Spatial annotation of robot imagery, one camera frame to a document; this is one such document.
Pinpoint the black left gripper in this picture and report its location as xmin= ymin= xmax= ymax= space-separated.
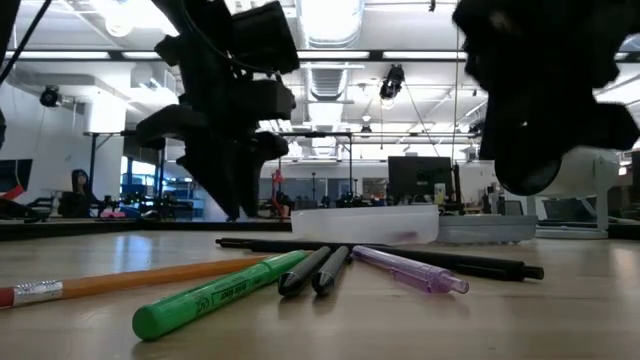
xmin=134 ymin=0 xmax=301 ymax=221

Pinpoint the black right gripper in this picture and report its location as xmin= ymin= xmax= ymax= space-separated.
xmin=452 ymin=0 xmax=640 ymax=161

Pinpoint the green highlighter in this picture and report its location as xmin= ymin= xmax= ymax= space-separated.
xmin=131 ymin=249 xmax=310 ymax=343

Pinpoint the orange pencil with eraser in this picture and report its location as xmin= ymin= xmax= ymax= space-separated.
xmin=0 ymin=254 xmax=274 ymax=310

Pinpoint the grey plastic box lid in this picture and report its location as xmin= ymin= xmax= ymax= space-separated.
xmin=437 ymin=214 xmax=539 ymax=245

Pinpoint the long black click pen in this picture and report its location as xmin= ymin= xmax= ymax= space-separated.
xmin=349 ymin=243 xmax=545 ymax=282

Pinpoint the purple translucent pen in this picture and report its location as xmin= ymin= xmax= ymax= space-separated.
xmin=351 ymin=244 xmax=470 ymax=295

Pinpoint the translucent plastic supply box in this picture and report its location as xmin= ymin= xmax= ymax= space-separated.
xmin=290 ymin=204 xmax=440 ymax=246

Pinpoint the grey laptop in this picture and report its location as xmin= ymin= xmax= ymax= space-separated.
xmin=542 ymin=198 xmax=596 ymax=224

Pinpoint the person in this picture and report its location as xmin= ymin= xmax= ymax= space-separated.
xmin=57 ymin=168 xmax=101 ymax=219

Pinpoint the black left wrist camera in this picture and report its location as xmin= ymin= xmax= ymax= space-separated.
xmin=239 ymin=79 xmax=297 ymax=122

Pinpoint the black stand frame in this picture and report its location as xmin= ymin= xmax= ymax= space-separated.
xmin=277 ymin=131 xmax=354 ymax=209

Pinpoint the thin hanging cable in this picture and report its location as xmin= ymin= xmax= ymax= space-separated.
xmin=452 ymin=29 xmax=460 ymax=166

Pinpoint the black overhead camera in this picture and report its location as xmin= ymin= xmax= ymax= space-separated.
xmin=378 ymin=63 xmax=406 ymax=101

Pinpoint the black table edge rail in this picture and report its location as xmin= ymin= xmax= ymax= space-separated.
xmin=0 ymin=219 xmax=294 ymax=242

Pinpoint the black horizontal frame beam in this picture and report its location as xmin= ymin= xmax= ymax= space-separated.
xmin=0 ymin=48 xmax=469 ymax=63

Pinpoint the silver ceiling duct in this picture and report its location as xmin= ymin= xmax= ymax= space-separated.
xmin=294 ymin=0 xmax=366 ymax=101

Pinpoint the round black ceiling camera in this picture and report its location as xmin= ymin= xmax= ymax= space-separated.
xmin=39 ymin=84 xmax=62 ymax=109

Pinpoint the black wall screen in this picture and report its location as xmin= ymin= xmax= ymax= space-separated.
xmin=0 ymin=158 xmax=34 ymax=194

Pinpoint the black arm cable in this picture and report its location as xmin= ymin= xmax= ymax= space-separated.
xmin=0 ymin=0 xmax=54 ymax=86

